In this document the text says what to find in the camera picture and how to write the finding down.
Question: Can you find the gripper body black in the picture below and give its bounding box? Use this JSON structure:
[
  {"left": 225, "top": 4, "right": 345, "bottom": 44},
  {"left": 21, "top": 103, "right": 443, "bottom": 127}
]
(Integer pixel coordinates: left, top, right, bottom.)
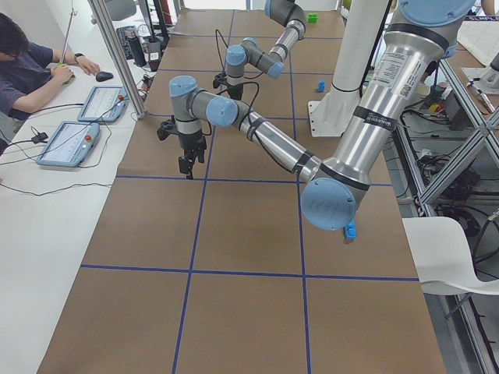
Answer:
[
  {"left": 227, "top": 83, "right": 242, "bottom": 100},
  {"left": 179, "top": 132, "right": 207, "bottom": 156}
]

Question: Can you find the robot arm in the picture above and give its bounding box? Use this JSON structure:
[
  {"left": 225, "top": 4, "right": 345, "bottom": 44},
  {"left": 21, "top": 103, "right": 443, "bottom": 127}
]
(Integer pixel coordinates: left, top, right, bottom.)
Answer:
[
  {"left": 168, "top": 1, "right": 472, "bottom": 231},
  {"left": 223, "top": 1, "right": 306, "bottom": 100}
]

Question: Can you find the far teach pendant tablet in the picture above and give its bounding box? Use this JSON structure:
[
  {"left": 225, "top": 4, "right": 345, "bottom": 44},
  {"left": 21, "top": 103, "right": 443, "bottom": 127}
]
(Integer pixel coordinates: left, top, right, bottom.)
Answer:
[{"left": 77, "top": 86, "right": 127, "bottom": 123}]

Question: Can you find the teach pendant tablet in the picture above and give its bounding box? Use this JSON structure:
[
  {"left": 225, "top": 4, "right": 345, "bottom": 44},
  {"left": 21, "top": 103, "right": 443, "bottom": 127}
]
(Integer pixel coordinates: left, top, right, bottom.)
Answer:
[
  {"left": 77, "top": 86, "right": 127, "bottom": 123},
  {"left": 36, "top": 121, "right": 100, "bottom": 168}
]

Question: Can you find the black water bottle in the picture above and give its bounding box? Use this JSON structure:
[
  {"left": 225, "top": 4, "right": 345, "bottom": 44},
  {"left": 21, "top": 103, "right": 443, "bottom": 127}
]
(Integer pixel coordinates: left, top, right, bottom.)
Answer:
[{"left": 126, "top": 29, "right": 147, "bottom": 67}]

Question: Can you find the green double block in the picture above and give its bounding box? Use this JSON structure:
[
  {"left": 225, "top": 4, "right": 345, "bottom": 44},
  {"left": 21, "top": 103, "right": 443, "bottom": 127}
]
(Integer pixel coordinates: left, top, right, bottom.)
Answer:
[{"left": 307, "top": 13, "right": 318, "bottom": 24}]

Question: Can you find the black computer mouse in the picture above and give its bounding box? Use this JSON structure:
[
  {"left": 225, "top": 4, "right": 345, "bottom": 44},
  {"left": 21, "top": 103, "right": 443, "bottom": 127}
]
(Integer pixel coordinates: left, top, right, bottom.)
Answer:
[{"left": 95, "top": 71, "right": 114, "bottom": 83}]

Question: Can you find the near teach pendant tablet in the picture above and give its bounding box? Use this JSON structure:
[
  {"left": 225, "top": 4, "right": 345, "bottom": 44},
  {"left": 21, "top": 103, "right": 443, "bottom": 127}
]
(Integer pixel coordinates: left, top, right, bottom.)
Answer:
[{"left": 36, "top": 121, "right": 100, "bottom": 168}]

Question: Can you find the black keyboard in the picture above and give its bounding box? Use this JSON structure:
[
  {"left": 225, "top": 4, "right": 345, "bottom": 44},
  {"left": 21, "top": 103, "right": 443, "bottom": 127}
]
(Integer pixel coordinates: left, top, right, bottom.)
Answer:
[{"left": 115, "top": 26, "right": 137, "bottom": 60}]

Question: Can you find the long blue block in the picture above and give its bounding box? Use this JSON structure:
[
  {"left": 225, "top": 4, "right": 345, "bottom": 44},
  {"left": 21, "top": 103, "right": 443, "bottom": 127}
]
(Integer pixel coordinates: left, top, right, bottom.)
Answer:
[{"left": 343, "top": 221, "right": 357, "bottom": 241}]

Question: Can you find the seated person dark shirt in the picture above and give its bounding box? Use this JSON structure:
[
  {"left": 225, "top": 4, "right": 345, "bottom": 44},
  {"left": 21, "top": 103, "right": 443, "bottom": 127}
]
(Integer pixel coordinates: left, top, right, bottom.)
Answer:
[{"left": 1, "top": 14, "right": 101, "bottom": 121}]

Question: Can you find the white camera pillar stand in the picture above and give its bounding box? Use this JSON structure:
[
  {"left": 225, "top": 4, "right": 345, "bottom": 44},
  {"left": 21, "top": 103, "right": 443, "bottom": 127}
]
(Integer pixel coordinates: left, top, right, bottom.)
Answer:
[{"left": 308, "top": 0, "right": 391, "bottom": 137}]

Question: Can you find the aluminium frame post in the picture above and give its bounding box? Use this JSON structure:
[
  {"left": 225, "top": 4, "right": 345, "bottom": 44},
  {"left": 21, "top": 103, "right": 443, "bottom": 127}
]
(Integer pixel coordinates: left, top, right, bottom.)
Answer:
[{"left": 88, "top": 0, "right": 146, "bottom": 119}]

